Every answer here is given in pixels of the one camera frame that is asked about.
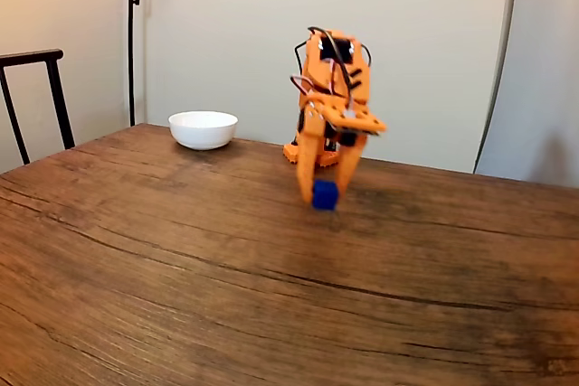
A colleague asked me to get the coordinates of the blue cube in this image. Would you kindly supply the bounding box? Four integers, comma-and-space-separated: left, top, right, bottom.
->
311, 180, 340, 212

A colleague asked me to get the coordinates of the white bowl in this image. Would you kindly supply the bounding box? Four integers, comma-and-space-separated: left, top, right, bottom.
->
167, 109, 239, 151

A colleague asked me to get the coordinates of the black floor lamp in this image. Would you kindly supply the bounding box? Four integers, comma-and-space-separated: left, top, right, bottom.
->
128, 0, 203, 127

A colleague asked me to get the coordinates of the black chair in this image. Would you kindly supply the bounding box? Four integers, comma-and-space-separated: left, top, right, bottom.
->
0, 48, 77, 165

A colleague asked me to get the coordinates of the orange camera mount plate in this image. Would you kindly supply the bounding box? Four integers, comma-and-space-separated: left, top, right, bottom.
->
311, 95, 388, 137

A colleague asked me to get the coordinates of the black camera cable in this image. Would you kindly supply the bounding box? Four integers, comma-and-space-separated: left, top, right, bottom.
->
293, 26, 375, 102

